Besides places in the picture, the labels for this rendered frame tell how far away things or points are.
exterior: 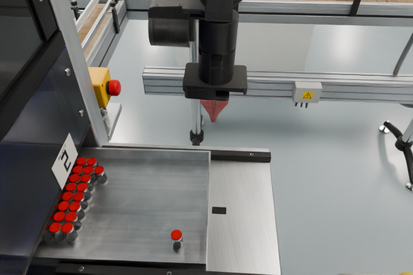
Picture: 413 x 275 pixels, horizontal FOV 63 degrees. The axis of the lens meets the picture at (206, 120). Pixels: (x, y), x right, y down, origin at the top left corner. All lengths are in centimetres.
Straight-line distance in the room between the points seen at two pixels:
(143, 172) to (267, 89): 100
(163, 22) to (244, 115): 178
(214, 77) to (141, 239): 35
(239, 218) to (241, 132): 143
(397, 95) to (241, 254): 134
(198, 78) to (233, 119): 166
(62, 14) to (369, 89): 143
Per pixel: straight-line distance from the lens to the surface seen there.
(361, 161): 214
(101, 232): 73
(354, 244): 181
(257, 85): 164
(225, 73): 53
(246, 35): 217
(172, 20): 49
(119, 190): 78
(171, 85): 166
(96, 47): 114
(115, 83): 83
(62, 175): 67
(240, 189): 76
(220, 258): 68
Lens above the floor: 150
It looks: 43 degrees down
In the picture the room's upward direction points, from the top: straight up
